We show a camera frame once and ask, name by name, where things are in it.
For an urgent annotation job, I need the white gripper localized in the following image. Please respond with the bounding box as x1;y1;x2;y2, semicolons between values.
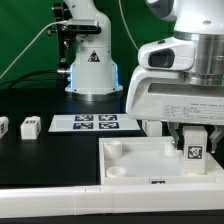
126;36;224;147

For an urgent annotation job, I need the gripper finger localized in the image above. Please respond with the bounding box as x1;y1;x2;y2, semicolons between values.
210;126;224;153

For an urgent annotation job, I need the white square table top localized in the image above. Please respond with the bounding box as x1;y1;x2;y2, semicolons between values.
99;137;224;185

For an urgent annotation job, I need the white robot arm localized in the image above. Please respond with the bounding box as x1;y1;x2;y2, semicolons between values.
64;0;224;147

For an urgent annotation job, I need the white L-shaped obstacle fence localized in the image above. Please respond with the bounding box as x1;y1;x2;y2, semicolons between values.
0;183;224;218

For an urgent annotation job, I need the white tag sheet base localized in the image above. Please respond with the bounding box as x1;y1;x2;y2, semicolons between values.
49;114;140;133

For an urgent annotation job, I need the white cable behind robot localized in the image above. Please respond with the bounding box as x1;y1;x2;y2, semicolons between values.
117;0;140;51

